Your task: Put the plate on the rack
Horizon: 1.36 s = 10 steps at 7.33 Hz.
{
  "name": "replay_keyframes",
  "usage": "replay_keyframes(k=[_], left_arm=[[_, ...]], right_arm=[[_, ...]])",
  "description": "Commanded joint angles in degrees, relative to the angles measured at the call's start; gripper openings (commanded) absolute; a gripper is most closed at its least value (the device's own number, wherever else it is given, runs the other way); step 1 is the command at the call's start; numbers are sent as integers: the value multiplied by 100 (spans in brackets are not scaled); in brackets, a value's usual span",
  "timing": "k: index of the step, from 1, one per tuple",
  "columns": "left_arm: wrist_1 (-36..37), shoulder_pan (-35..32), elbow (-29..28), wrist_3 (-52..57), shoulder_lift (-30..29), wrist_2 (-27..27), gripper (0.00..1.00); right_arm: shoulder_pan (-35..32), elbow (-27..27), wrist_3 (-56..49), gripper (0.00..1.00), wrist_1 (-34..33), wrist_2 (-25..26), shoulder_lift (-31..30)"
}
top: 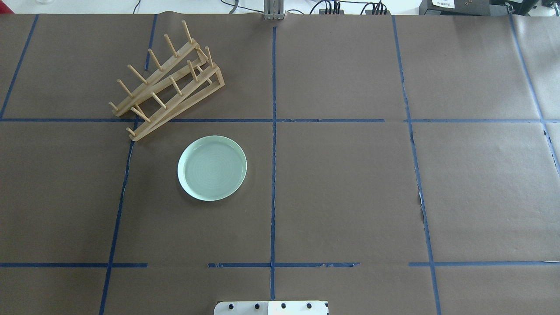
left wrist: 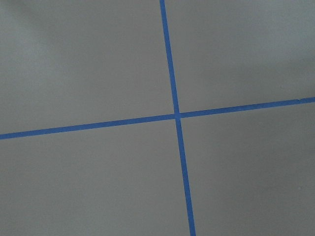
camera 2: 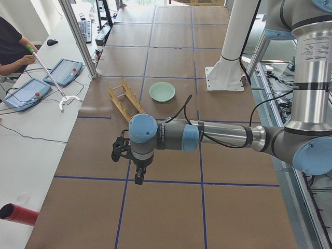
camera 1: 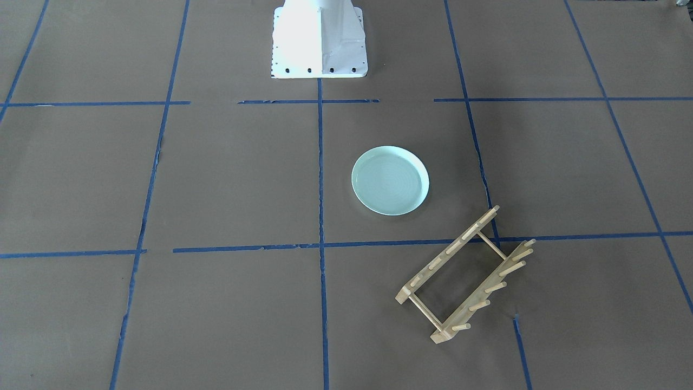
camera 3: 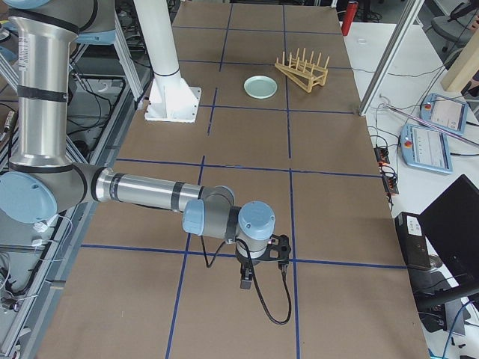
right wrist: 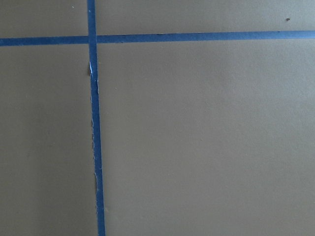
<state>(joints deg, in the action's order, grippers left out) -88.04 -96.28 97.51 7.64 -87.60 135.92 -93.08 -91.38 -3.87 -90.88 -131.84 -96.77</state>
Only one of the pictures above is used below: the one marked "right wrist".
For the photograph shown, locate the brown paper table cover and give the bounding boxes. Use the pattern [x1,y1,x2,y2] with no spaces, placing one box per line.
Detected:
[0,0,315,236]

